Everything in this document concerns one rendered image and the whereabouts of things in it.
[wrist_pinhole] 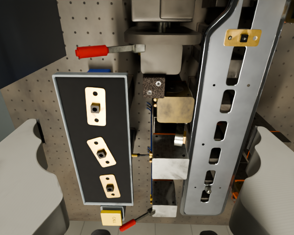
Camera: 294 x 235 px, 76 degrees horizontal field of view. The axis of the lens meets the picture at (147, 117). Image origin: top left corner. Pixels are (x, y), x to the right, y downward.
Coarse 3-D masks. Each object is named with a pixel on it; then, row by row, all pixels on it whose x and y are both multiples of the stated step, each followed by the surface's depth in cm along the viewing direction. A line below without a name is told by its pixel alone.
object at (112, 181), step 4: (100, 176) 47; (104, 176) 47; (108, 176) 47; (112, 176) 47; (104, 180) 48; (108, 180) 48; (112, 180) 48; (104, 184) 49; (108, 184) 49; (112, 184) 49; (116, 184) 49; (104, 188) 49; (108, 188) 48; (112, 188) 48; (116, 188) 49; (108, 192) 50; (112, 192) 50; (116, 192) 50; (108, 196) 51; (112, 196) 51; (116, 196) 51
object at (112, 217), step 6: (102, 210) 56; (108, 210) 56; (114, 210) 56; (102, 216) 56; (108, 216) 56; (114, 216) 56; (120, 216) 56; (102, 222) 57; (108, 222) 57; (114, 222) 57; (120, 222) 57
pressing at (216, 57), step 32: (288, 0) 42; (224, 32) 46; (224, 64) 49; (256, 64) 49; (256, 96) 53; (192, 128) 59; (192, 160) 65; (224, 160) 65; (192, 192) 73; (224, 192) 73
